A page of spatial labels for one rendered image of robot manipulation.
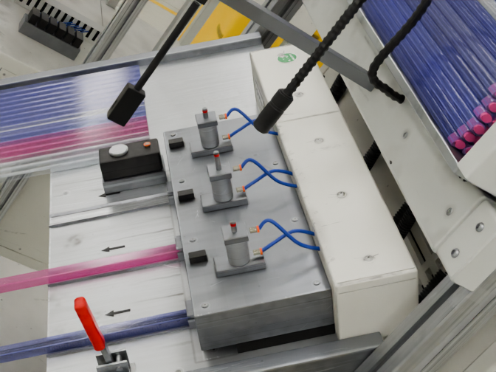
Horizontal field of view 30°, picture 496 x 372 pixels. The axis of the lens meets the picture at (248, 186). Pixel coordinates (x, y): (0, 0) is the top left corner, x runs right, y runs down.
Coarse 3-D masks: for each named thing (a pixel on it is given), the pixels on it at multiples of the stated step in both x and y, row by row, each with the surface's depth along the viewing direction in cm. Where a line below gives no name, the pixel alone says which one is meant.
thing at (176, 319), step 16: (128, 320) 96; (144, 320) 95; (160, 320) 95; (176, 320) 95; (64, 336) 95; (80, 336) 94; (112, 336) 95; (128, 336) 95; (0, 352) 94; (16, 352) 94; (32, 352) 94; (48, 352) 94
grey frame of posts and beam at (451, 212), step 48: (288, 0) 143; (336, 0) 119; (336, 48) 114; (384, 96) 100; (384, 144) 96; (432, 144) 89; (432, 192) 86; (480, 192) 81; (432, 240) 83; (480, 240) 78; (480, 288) 81; (432, 336) 83
